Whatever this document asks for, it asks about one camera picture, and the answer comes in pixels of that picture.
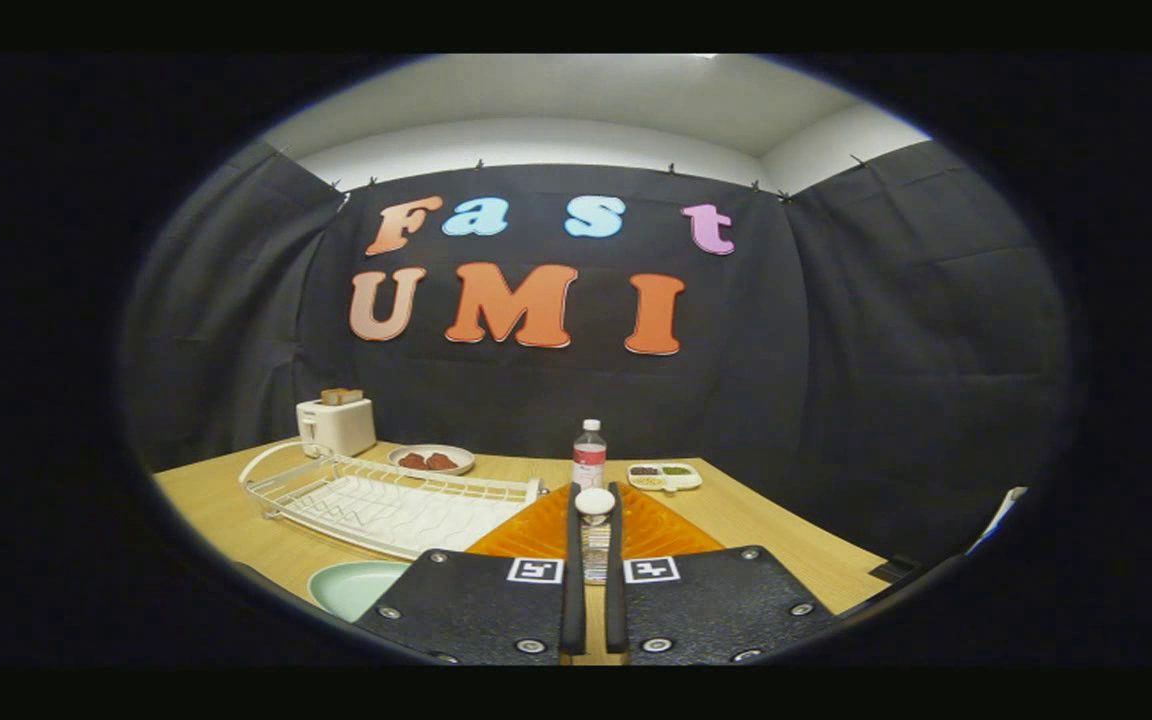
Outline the white wire dish rack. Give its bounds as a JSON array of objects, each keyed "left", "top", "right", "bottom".
[{"left": 239, "top": 441, "right": 547, "bottom": 561}]

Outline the small metal wire basket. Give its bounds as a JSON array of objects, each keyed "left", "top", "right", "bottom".
[{"left": 581, "top": 522, "right": 612, "bottom": 586}]

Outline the mint green plate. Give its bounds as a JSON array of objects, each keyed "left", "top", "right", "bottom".
[{"left": 307, "top": 560, "right": 412, "bottom": 623}]

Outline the white toaster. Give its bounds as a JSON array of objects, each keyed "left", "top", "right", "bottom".
[{"left": 296, "top": 397, "right": 378, "bottom": 459}]

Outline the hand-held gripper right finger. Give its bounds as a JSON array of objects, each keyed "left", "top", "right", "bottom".
[{"left": 604, "top": 482, "right": 840, "bottom": 666}]

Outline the white plate with meat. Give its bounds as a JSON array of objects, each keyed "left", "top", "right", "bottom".
[{"left": 387, "top": 444, "right": 476, "bottom": 477}]

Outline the clear red-label water bottle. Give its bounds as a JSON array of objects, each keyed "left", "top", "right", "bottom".
[{"left": 571, "top": 419, "right": 608, "bottom": 491}]

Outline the white divided condiment tray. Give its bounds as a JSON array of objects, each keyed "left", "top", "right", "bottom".
[{"left": 626, "top": 461, "right": 703, "bottom": 493}]

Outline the black backdrop cloth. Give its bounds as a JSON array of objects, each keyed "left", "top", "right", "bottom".
[{"left": 121, "top": 140, "right": 1072, "bottom": 571}]

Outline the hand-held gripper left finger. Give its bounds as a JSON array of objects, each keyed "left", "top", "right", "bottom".
[{"left": 354, "top": 484, "right": 587, "bottom": 666}]

